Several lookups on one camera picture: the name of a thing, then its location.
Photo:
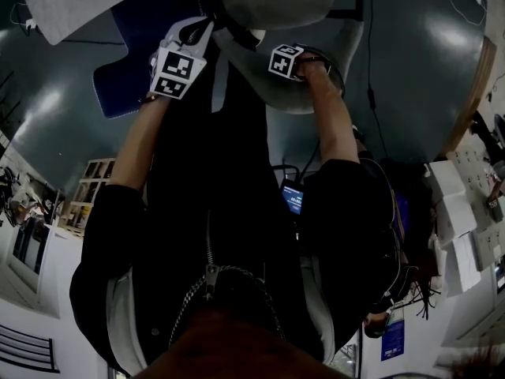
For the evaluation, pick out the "black zip jacket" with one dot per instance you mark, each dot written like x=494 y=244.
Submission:
x=236 y=231

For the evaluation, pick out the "grey plastic chair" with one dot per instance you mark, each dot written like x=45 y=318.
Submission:
x=284 y=89

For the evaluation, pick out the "person's right hand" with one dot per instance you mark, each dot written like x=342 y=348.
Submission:
x=315 y=68

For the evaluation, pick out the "black wall grille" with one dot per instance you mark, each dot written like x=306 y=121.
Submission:
x=23 y=347

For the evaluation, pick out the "blue poster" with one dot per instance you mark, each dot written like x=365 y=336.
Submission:
x=392 y=338

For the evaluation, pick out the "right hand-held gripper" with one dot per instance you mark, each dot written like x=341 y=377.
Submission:
x=282 y=61

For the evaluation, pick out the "wooden rack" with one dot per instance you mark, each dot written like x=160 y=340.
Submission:
x=92 y=180

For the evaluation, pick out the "white shoe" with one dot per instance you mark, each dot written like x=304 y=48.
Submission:
x=256 y=34

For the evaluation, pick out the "purple bag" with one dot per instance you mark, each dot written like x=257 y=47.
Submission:
x=400 y=211

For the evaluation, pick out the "black glass appliance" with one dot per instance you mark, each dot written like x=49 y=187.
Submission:
x=29 y=247

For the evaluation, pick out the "person's right forearm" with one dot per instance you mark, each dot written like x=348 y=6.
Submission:
x=335 y=121

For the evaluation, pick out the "white cardboard box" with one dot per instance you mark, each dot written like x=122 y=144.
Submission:
x=461 y=263
x=453 y=219
x=446 y=178

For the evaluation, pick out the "person's left forearm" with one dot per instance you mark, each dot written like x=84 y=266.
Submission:
x=136 y=144

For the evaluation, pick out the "white switch panel board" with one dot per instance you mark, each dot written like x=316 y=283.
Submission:
x=473 y=180

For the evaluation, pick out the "blue padded chair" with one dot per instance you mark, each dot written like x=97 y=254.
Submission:
x=126 y=73

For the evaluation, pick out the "black phone with lit screen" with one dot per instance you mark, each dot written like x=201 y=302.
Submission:
x=292 y=200

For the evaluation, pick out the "black trousers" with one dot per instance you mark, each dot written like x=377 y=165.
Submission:
x=236 y=132

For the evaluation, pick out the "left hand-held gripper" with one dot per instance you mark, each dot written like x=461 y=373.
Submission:
x=173 y=69

